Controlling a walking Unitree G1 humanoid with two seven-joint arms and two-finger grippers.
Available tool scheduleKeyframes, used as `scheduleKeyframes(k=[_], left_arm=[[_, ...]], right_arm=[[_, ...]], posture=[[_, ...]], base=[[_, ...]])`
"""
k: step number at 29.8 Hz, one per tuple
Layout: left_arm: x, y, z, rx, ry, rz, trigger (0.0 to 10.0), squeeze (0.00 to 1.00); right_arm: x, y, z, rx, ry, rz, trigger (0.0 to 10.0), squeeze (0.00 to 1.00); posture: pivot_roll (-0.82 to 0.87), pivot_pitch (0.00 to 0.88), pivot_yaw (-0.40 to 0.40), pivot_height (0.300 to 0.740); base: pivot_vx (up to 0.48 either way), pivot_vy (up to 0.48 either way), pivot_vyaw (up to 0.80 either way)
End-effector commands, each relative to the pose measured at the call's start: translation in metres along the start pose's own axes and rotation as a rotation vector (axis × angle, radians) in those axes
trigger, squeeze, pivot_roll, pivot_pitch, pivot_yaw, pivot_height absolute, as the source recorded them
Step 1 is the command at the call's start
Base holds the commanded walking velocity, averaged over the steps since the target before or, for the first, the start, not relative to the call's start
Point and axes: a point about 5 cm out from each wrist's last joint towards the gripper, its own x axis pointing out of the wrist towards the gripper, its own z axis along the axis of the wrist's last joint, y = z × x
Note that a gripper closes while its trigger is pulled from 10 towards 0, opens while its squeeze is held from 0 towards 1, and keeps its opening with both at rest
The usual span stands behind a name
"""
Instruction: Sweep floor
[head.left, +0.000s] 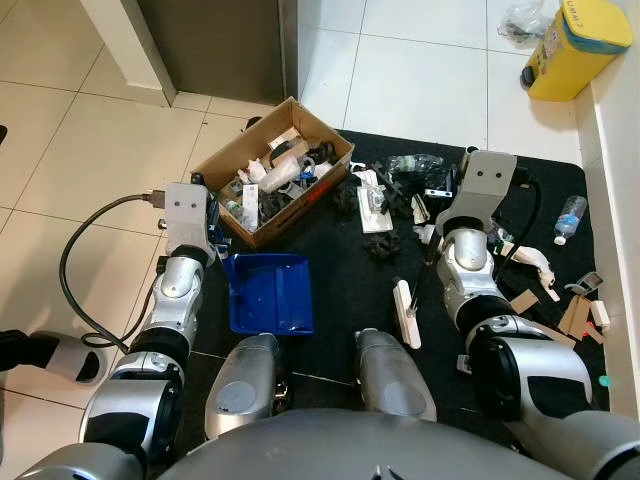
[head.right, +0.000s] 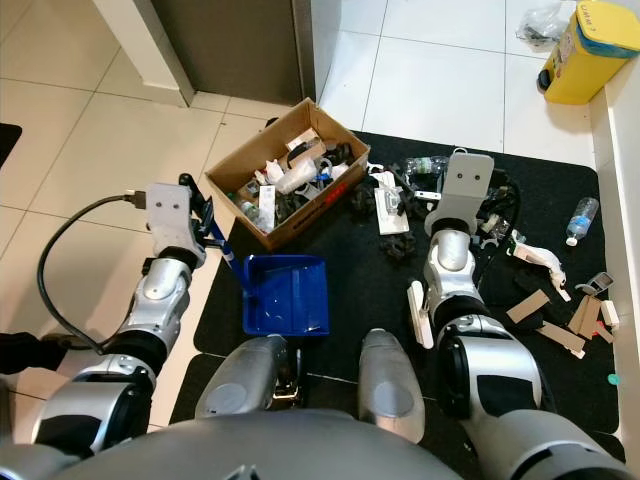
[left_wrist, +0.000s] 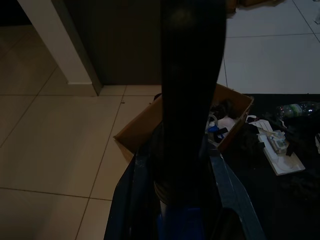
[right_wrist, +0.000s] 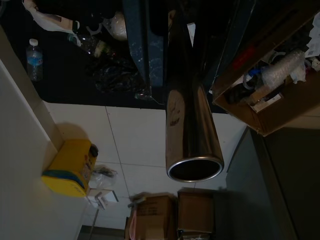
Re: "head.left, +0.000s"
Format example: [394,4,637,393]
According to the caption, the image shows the blue plastic dustpan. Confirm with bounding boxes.
[215,240,314,337]

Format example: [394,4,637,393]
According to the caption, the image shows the black floor mat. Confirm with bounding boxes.
[185,130,591,416]

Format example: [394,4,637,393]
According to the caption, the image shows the silver left robot leg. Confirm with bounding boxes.
[204,333,292,442]

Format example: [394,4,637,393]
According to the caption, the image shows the silver robot leg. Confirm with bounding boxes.
[352,328,439,422]
[204,333,292,442]

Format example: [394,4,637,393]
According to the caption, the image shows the white board with black wheels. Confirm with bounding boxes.
[340,170,421,263]

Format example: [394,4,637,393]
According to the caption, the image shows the dark door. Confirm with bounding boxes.
[135,0,299,106]

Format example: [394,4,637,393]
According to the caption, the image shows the silver right robot leg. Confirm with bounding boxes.
[352,328,439,422]

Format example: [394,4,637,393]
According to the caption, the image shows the grey metal clip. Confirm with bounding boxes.
[575,270,607,297]

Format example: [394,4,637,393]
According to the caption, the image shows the small white block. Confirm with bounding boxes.
[590,300,612,329]

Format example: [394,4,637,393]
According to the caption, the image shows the grey robot torso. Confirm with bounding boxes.
[158,405,601,480]

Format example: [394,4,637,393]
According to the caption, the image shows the clear water bottle blue label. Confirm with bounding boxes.
[553,196,589,247]

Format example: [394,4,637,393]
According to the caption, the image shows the folded brown cardboard piece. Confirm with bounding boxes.
[558,295,593,341]

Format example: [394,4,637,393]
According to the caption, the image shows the yellow plastic bin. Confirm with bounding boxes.
[520,0,634,102]

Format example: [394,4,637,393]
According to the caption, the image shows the white crumpled plastic piece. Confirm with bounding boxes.
[505,245,562,303]

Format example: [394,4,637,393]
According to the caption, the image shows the narrow brown cardboard strip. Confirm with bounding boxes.
[510,290,541,314]

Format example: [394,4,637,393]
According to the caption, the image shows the clear plastic bag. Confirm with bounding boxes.
[497,0,553,49]

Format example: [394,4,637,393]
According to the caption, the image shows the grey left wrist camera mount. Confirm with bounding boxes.
[163,183,218,263]

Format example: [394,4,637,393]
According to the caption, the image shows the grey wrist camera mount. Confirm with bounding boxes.
[163,183,218,263]
[437,150,519,239]

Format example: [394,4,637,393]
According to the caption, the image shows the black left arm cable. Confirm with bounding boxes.
[59,188,169,353]

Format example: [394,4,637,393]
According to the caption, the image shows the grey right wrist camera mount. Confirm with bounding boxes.
[437,150,519,239]

